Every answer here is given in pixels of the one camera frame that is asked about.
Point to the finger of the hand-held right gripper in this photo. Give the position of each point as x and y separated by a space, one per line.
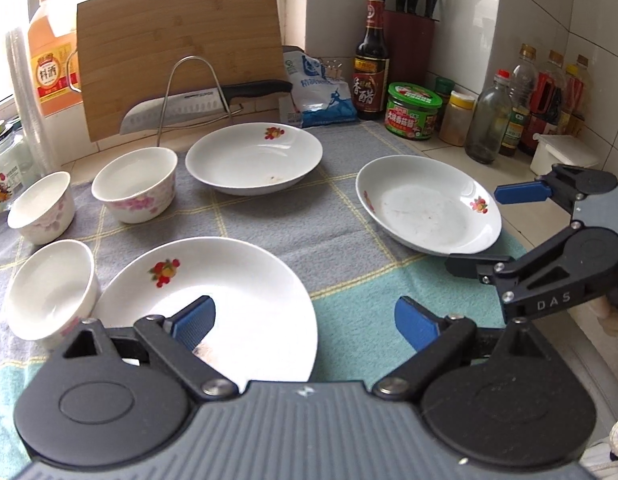
471 265
521 192

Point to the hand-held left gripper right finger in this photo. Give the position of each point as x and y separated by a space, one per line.
414 325

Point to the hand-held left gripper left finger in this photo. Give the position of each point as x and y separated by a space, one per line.
196 322

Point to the white plate with fruit print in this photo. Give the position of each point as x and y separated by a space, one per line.
239 285
424 205
249 160

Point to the large white floral bowl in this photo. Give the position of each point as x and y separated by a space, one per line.
139 200

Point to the small white floral bowl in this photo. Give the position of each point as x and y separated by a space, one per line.
44 220
44 290

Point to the person's right hand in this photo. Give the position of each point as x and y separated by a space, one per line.
611 317

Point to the white plastic box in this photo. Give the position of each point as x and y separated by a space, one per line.
559 152

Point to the clear glass bottle red cap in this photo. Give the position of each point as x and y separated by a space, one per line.
484 125

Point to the yellow-lid spice jar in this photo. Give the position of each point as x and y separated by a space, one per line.
456 120

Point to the plastic bottle with green label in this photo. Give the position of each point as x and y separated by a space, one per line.
521 85

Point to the yellow oil bottle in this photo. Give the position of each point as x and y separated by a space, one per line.
574 90

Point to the small green-cap jar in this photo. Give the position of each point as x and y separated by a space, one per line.
445 87

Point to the green-lid sauce jar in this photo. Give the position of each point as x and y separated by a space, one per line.
414 115

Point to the grey and teal checked cloth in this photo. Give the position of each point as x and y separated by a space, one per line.
289 220

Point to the dark red knife block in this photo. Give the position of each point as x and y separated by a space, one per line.
409 45

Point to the dark vinegar bottle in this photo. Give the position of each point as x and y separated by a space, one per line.
371 60

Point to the white and blue salt bag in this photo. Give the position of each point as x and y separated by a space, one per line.
329 100

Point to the glass jar with label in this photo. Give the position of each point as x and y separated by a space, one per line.
6 160

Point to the stack of clear plastic cups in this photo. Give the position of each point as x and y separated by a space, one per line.
26 110

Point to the cooking wine jug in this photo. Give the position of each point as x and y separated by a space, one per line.
51 75

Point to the bamboo cutting board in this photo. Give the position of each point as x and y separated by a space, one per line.
179 25

